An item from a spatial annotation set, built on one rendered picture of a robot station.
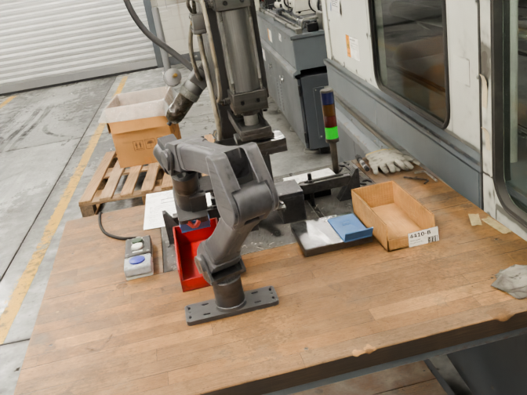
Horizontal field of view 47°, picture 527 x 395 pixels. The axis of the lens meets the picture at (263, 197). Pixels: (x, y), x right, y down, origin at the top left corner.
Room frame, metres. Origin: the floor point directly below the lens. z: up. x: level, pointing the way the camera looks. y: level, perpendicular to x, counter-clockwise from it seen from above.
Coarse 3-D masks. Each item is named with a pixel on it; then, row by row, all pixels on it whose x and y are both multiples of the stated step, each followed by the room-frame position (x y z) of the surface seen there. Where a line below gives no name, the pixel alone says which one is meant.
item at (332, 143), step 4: (328, 88) 1.73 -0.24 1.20; (324, 92) 1.70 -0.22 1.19; (328, 92) 1.70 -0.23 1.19; (328, 140) 1.70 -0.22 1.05; (332, 140) 1.70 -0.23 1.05; (336, 140) 1.70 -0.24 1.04; (332, 144) 1.71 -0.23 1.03; (332, 148) 1.71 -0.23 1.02; (336, 148) 1.71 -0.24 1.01; (332, 152) 1.71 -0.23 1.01; (336, 152) 1.71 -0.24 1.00; (332, 156) 1.71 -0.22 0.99; (336, 156) 1.71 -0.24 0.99; (332, 160) 1.71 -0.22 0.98; (336, 160) 1.71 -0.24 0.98; (332, 164) 1.71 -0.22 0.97; (336, 164) 1.71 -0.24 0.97; (336, 168) 1.71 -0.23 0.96; (336, 172) 1.71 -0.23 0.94
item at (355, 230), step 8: (344, 216) 1.42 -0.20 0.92; (352, 216) 1.41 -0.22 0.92; (336, 224) 1.38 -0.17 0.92; (352, 224) 1.37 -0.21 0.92; (360, 224) 1.36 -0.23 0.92; (336, 232) 1.35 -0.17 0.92; (344, 232) 1.33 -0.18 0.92; (352, 232) 1.28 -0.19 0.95; (360, 232) 1.28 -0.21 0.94; (368, 232) 1.29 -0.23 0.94; (344, 240) 1.29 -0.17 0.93; (352, 240) 1.29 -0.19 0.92
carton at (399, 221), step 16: (352, 192) 1.48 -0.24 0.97; (368, 192) 1.49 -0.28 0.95; (384, 192) 1.50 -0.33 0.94; (400, 192) 1.45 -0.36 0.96; (368, 208) 1.36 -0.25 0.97; (384, 208) 1.47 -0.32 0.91; (400, 208) 1.45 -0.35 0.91; (416, 208) 1.34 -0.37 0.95; (368, 224) 1.37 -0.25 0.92; (384, 224) 1.25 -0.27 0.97; (400, 224) 1.36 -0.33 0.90; (416, 224) 1.35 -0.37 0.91; (432, 224) 1.26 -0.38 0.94; (384, 240) 1.26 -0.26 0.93; (400, 240) 1.25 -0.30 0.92; (416, 240) 1.25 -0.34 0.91; (432, 240) 1.25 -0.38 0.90
